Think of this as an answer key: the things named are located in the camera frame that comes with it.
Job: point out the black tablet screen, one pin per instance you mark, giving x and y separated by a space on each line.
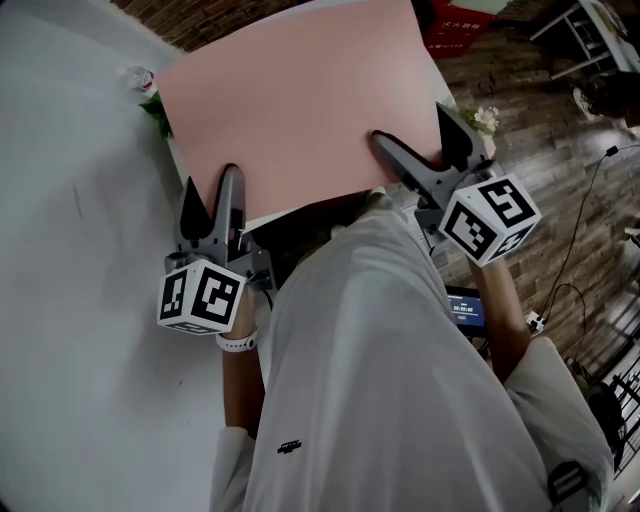
467 307

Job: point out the black metal rack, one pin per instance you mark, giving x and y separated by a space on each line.
617 405

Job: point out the pale green board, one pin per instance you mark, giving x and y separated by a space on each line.
480 5

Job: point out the person's left forearm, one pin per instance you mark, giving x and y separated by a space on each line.
242 385

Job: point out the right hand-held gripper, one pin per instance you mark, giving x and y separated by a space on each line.
490 220

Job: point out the pink rectangular mat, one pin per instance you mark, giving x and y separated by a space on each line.
300 110

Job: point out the green artificial leaf stem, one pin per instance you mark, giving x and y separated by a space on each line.
157 115

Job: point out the white power adapter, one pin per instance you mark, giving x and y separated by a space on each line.
537 321

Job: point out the red fire equipment box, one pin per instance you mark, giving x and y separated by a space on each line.
457 30

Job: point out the white wristwatch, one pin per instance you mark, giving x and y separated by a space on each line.
237 343

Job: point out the white side table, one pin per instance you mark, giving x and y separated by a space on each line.
585 35

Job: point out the clear plastic bottle red label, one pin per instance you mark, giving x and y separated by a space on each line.
137 80

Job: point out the white artificial flower bunch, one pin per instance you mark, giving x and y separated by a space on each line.
482 125

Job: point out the person's white shirt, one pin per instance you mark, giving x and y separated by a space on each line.
380 375

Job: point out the person's right forearm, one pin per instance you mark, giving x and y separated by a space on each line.
502 325

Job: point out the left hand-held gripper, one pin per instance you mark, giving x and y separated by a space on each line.
200 295

